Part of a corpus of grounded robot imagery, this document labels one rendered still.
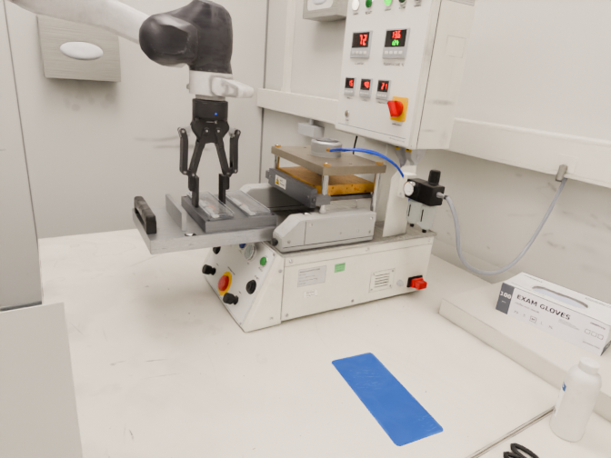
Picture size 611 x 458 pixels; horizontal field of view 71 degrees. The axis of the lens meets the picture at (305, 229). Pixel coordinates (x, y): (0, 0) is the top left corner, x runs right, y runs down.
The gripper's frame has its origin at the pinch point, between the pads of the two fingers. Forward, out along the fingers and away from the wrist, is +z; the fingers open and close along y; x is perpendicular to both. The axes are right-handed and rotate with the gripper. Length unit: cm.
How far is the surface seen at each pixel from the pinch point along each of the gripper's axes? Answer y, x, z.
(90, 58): 13, -128, -26
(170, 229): 10.0, 5.9, 6.0
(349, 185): -31.4, 10.4, -2.7
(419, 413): -22, 52, 28
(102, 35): 7, -129, -35
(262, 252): -9.7, 9.5, 12.3
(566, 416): -41, 66, 23
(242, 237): -4.0, 11.1, 7.4
